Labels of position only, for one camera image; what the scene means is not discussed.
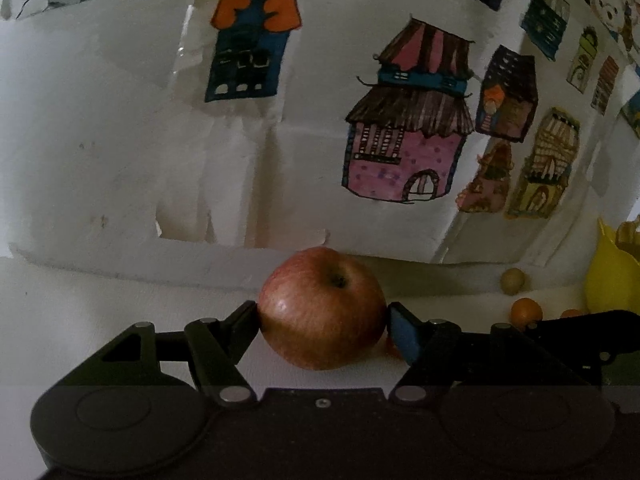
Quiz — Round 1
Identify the beige longan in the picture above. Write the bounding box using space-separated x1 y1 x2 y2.
500 267 526 295

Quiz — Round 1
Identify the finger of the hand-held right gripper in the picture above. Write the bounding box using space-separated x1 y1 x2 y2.
524 309 640 363

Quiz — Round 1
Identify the girl with teddy wall poster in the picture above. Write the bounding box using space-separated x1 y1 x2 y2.
582 0 640 140

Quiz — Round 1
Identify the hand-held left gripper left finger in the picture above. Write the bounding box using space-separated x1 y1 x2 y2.
60 300 262 409

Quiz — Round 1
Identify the yellow plastic bowl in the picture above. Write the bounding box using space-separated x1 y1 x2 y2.
583 217 640 314

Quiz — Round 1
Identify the white printed tablecloth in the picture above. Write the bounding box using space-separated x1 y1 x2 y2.
0 247 640 391

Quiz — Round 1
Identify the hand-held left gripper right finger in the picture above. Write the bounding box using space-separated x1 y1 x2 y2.
389 302 601 409

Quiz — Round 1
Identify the large red apple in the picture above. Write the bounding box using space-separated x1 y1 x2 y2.
256 246 389 371

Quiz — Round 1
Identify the small plain orange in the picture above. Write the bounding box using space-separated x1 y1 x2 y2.
510 298 544 331

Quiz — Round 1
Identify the houses drawing paper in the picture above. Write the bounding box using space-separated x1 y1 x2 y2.
155 0 640 267

